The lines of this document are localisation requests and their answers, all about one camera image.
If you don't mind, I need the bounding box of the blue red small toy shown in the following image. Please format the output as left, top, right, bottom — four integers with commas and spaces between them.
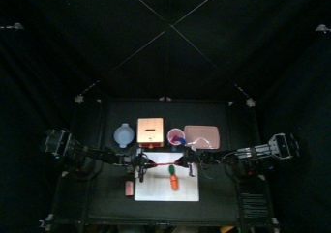
171, 137, 187, 147

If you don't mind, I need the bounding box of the thin diagonal frame cord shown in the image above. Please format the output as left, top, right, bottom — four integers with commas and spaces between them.
80, 0, 229, 97
119, 0, 253, 100

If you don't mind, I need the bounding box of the small pink block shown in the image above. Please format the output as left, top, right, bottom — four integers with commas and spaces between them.
124, 180, 135, 197

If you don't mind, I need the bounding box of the white cutting board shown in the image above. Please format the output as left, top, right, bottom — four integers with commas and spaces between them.
133, 151, 200, 202

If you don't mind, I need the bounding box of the black panel white text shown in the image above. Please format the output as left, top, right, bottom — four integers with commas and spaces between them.
237, 191, 271, 227

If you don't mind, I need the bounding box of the pink square tray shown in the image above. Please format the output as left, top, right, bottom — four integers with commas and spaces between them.
183, 124, 221, 150

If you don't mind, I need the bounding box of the light blue bowl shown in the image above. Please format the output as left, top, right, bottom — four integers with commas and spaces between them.
112, 123, 136, 149

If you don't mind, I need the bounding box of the wooden box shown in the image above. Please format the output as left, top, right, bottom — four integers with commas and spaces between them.
136, 117, 165, 149

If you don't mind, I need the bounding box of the pink cup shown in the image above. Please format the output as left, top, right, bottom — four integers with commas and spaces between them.
165, 128, 187, 147

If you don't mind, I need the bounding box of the orange toy carrot green top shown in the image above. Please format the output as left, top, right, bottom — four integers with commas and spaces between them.
167, 164, 180, 191

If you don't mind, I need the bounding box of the white thin cord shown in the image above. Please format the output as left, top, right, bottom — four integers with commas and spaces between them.
188, 137, 215, 149

